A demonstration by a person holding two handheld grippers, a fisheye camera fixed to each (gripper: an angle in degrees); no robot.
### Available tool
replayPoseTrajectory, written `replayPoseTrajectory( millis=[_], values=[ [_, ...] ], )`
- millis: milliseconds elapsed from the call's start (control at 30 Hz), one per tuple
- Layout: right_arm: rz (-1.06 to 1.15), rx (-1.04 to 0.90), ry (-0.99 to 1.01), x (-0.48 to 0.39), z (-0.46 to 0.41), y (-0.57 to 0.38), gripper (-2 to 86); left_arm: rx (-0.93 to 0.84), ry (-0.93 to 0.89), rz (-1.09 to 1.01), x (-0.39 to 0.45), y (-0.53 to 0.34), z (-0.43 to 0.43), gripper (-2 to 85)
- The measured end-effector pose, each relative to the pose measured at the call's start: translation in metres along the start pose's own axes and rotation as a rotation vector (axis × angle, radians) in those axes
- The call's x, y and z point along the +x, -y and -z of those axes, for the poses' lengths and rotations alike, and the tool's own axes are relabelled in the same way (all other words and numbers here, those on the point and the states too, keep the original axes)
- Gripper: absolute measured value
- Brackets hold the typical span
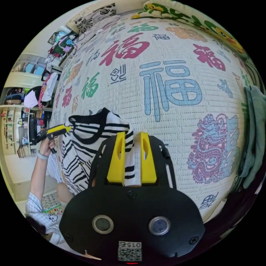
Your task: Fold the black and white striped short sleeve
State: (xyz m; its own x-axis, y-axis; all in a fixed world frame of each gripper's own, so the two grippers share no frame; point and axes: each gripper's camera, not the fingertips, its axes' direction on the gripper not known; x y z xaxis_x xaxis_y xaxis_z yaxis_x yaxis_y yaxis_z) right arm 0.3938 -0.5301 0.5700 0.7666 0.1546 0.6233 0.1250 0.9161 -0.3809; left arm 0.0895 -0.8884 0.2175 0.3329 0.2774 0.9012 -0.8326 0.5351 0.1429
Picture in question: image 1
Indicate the black and white striped shirt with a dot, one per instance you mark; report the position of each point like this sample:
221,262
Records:
83,145

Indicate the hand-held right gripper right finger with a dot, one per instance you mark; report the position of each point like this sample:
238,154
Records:
148,162

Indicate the white shelf unit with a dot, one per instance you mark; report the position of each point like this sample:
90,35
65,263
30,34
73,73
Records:
14,83

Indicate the black floral print pillow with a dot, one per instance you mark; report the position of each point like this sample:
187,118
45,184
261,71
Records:
93,17

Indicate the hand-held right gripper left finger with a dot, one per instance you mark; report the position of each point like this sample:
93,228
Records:
116,160

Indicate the colourful floor mat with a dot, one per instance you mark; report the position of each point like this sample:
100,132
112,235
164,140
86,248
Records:
52,204

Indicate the person's left forearm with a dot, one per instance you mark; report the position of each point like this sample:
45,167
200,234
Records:
38,176

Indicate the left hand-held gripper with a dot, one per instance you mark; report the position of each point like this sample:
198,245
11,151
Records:
34,133

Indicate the pale floral pillow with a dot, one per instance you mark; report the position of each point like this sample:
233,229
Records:
101,28

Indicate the pile of clothes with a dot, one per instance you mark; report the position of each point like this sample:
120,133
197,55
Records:
254,133

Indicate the person's left hand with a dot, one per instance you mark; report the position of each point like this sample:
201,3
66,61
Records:
46,148

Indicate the red patterned bag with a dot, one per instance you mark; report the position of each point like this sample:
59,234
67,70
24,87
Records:
44,91

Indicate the person's body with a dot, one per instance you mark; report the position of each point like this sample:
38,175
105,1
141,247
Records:
45,220

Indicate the yellow green floral blanket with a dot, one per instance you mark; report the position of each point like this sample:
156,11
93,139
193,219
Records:
187,14

